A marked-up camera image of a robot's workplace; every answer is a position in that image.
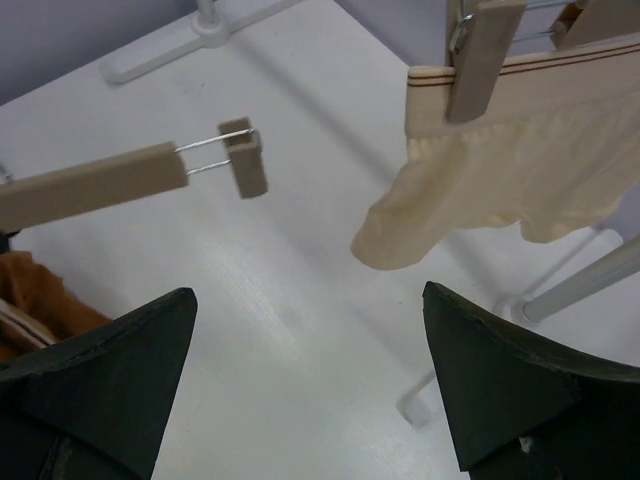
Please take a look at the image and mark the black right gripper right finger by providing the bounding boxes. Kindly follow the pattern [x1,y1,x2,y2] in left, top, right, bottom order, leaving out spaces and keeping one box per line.
[423,282,639,479]

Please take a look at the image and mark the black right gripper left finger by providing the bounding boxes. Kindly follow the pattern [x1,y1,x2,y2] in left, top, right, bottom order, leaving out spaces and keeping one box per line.
[1,288,198,479]

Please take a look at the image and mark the brown orange underwear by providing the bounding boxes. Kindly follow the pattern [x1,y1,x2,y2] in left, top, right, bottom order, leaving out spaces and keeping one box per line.
[1,251,110,362]

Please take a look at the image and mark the beige clip hanger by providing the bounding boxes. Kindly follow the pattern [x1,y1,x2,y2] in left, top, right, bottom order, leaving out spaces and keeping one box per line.
[446,0,639,124]
[1,117,268,234]

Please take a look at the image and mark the cream underwear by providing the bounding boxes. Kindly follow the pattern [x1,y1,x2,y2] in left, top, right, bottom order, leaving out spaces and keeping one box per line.
[351,40,639,270]

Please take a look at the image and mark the white clothes rack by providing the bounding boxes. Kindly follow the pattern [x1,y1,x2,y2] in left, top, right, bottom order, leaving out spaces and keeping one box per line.
[102,0,640,429]

